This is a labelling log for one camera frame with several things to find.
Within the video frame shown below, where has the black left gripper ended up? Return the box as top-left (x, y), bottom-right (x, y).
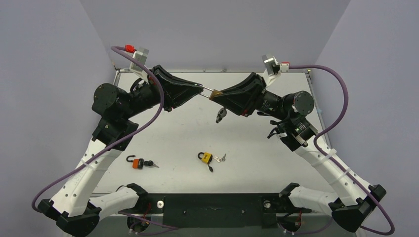
top-left (122, 66), bottom-right (204, 119)

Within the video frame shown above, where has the small brass padlock with keys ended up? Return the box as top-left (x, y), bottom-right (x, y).
top-left (198, 84), bottom-right (227, 123)

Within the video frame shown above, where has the yellow padlock with keys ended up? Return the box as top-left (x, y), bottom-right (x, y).
top-left (197, 152), bottom-right (226, 172)

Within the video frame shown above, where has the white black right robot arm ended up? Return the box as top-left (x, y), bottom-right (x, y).
top-left (210, 73), bottom-right (386, 232)

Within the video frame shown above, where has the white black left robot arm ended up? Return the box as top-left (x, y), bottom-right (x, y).
top-left (38, 65), bottom-right (203, 237)

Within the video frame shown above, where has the orange padlock with keys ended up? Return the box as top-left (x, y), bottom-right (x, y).
top-left (126, 155), bottom-right (159, 169)

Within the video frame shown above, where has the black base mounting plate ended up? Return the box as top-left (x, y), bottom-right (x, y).
top-left (128, 193), bottom-right (310, 228)

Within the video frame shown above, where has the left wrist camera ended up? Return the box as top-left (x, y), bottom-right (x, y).
top-left (129, 47), bottom-right (149, 74)

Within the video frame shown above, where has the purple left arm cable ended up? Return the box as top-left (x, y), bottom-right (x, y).
top-left (31, 45), bottom-right (166, 212)

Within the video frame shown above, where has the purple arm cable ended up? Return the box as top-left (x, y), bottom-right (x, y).
top-left (31, 45), bottom-right (166, 212)
top-left (289, 64), bottom-right (395, 236)

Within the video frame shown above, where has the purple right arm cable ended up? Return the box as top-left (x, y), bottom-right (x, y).
top-left (289, 64), bottom-right (395, 236)

